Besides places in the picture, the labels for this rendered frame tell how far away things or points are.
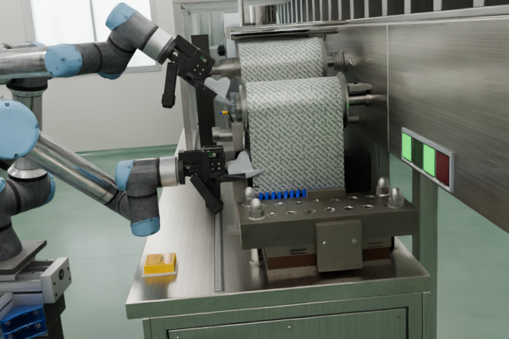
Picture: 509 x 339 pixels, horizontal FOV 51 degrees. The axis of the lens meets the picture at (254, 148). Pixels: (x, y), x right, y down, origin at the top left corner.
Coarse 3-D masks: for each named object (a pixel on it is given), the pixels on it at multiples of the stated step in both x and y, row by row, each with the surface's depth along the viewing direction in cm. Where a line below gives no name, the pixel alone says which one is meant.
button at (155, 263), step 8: (152, 256) 130; (160, 256) 129; (168, 256) 129; (144, 264) 126; (152, 264) 125; (160, 264) 125; (168, 264) 125; (144, 272) 125; (152, 272) 125; (160, 272) 125
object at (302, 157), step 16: (256, 128) 133; (272, 128) 133; (288, 128) 133; (304, 128) 134; (320, 128) 134; (336, 128) 134; (256, 144) 134; (272, 144) 134; (288, 144) 134; (304, 144) 135; (320, 144) 135; (336, 144) 135; (256, 160) 135; (272, 160) 135; (288, 160) 135; (304, 160) 136; (320, 160) 136; (336, 160) 136; (256, 176) 136; (272, 176) 136; (288, 176) 136; (304, 176) 136; (320, 176) 137; (336, 176) 137; (256, 192) 136
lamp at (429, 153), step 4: (424, 148) 102; (428, 148) 100; (424, 152) 102; (428, 152) 100; (432, 152) 98; (424, 156) 102; (428, 156) 100; (432, 156) 98; (424, 160) 102; (428, 160) 100; (432, 160) 98; (424, 164) 103; (428, 164) 101; (432, 164) 98; (424, 168) 103; (428, 168) 101; (432, 168) 99; (428, 172) 101; (432, 172) 99
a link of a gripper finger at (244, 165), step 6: (240, 156) 132; (246, 156) 132; (240, 162) 132; (246, 162) 133; (228, 168) 132; (234, 168) 133; (240, 168) 133; (246, 168) 133; (252, 168) 133; (246, 174) 132; (252, 174) 133; (258, 174) 135
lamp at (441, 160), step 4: (436, 152) 96; (436, 156) 96; (440, 156) 95; (444, 156) 93; (436, 160) 97; (440, 160) 95; (444, 160) 93; (436, 164) 97; (440, 164) 95; (444, 164) 93; (436, 168) 97; (440, 168) 95; (444, 168) 93; (436, 172) 97; (440, 172) 95; (444, 172) 94; (436, 176) 97; (440, 176) 95; (444, 176) 94; (440, 180) 96; (444, 180) 94
